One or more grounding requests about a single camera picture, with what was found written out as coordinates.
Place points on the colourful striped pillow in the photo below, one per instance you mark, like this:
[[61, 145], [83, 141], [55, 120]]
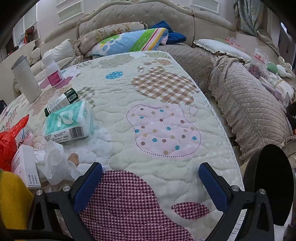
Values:
[[129, 41]]

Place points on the clear plastic wrap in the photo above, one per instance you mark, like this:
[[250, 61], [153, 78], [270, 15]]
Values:
[[55, 162]]

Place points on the black round trash bin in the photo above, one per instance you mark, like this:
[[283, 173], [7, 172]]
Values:
[[270, 180]]

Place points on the white medicine box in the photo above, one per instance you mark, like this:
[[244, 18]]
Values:
[[23, 164]]

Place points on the yellow green sponge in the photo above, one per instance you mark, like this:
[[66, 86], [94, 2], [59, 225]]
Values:
[[11, 199]]

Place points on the lavender handheld device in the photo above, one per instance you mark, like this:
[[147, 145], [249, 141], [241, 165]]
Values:
[[268, 85]]

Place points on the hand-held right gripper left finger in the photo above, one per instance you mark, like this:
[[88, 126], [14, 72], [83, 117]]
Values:
[[89, 185]]

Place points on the white cushion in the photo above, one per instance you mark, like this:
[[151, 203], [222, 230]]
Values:
[[61, 49]]

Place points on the beige plush toy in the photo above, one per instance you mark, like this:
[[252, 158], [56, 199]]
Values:
[[34, 55]]

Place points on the red plastic bag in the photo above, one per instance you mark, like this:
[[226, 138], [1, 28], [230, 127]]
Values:
[[8, 148]]

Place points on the dark cloth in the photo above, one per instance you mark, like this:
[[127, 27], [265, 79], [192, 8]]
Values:
[[291, 113]]

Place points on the white bunny plush toy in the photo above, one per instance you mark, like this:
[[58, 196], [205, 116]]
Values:
[[284, 70]]

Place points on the white bottle with pink label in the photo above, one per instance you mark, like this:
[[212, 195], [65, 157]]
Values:
[[53, 69]]

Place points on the beige quilted sofa cover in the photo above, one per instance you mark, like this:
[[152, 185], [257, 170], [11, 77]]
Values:
[[185, 60], [249, 104]]

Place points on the white ruffled pillow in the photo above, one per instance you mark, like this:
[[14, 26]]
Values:
[[219, 46]]

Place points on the striped floral bolster pillow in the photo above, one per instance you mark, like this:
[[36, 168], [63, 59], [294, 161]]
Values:
[[108, 34]]

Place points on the floral curtain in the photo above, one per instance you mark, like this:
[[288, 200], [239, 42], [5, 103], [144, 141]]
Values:
[[249, 16]]

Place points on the white thermos bottle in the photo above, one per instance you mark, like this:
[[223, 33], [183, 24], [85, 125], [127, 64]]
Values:
[[27, 85]]

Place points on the green white tissue pack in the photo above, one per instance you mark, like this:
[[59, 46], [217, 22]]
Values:
[[69, 122]]

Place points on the blue towel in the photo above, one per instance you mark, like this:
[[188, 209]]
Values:
[[175, 37]]

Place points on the green and white carton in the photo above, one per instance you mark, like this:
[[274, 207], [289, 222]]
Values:
[[60, 103]]

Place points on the beige tufted sofa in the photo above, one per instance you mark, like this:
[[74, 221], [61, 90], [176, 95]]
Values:
[[138, 16]]

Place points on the clear plastic bag of items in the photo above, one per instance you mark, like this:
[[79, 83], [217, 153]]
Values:
[[257, 62]]

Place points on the patchwork quilted table cover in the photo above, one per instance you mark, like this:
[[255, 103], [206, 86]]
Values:
[[148, 129]]

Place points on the green plush toy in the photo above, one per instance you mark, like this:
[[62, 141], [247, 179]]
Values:
[[272, 68]]

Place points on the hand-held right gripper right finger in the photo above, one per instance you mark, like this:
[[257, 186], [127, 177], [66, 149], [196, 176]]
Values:
[[212, 187]]

